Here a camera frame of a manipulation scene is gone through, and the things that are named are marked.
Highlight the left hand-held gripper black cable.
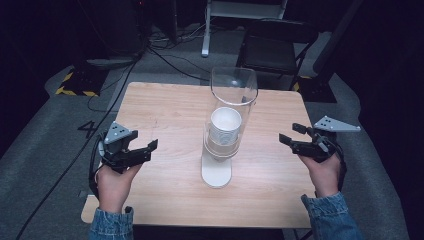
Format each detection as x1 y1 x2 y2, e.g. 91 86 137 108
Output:
87 135 105 201

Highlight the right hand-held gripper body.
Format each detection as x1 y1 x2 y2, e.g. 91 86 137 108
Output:
290 115 362 164

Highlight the white desk frame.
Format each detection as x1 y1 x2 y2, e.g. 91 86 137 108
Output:
200 0 290 58

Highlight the stack of white paper cups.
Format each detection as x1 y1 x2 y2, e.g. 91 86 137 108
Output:
208 106 243 146

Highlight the person's right hand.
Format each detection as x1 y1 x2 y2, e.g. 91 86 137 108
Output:
297 153 342 199

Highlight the dark equipment cabinet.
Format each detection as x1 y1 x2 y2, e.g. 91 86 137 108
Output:
79 0 149 69

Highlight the black chair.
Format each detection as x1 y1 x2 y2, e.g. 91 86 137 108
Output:
235 19 320 92

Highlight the hand-held gripper black cable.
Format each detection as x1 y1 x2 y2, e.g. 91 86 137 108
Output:
335 142 348 193
87 135 105 201

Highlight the clear cup dispenser white base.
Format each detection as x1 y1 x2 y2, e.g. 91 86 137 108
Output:
200 66 260 189

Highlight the black stand with base plate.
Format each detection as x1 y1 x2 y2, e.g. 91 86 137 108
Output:
295 0 366 104

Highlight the person's left hand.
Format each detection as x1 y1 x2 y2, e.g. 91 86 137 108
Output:
96 163 143 214

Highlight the thin black floor cable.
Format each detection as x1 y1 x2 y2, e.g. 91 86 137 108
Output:
146 46 212 83

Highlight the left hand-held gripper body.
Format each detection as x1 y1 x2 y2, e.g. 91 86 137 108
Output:
98 121 148 175

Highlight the long black floor cable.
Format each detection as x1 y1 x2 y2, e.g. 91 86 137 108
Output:
14 56 141 240

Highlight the black yellow striped base plate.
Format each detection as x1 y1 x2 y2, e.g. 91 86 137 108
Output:
54 67 110 98

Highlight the right hand-held gripper black cable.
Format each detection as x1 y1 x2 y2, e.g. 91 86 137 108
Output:
335 142 348 193

